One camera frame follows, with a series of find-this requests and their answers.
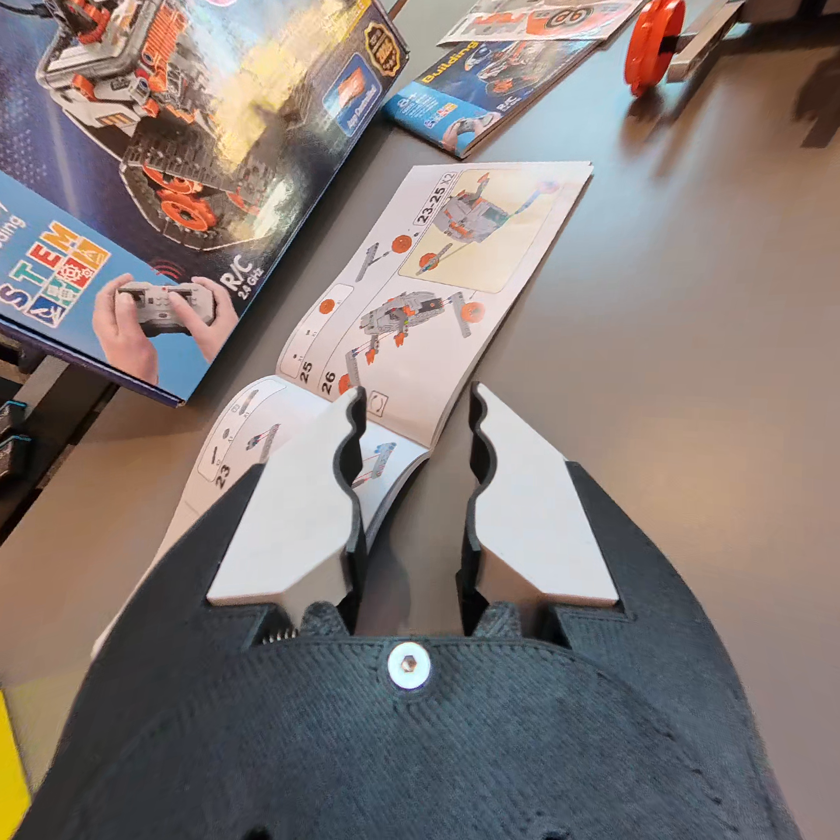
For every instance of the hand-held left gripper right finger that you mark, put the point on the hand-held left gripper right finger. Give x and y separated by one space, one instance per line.
538 525

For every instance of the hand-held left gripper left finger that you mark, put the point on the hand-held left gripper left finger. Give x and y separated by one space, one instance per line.
289 525

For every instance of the orange wheel grey beam leg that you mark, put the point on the orange wheel grey beam leg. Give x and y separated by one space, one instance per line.
649 46

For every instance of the grey desk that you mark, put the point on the grey desk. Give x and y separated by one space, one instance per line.
689 328

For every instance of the white instruction booklet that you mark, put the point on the white instruction booklet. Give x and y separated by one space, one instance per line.
459 262

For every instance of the small black blue box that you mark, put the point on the small black blue box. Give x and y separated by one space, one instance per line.
10 453

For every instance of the blue robot kit box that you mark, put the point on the blue robot kit box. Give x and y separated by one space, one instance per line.
197 164

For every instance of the yellow plastic bin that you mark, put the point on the yellow plastic bin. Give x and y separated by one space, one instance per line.
10 774

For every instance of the blue cover booklet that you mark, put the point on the blue cover booklet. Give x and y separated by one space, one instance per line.
479 92

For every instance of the orange grey sticker sheet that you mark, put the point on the orange grey sticker sheet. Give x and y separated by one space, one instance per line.
538 19

